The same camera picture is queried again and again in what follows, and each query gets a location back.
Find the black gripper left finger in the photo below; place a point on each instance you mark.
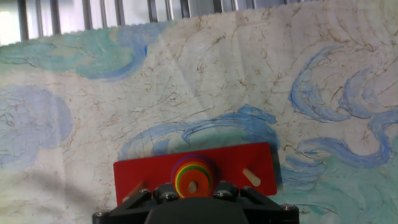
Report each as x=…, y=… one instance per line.
x=133, y=208

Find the painted landscape print cloth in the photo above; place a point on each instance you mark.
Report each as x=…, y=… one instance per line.
x=217, y=93

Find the red Hanoi board with pegs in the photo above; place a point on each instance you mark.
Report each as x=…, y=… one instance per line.
x=236, y=161

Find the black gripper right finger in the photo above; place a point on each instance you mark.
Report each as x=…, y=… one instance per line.
x=264, y=208

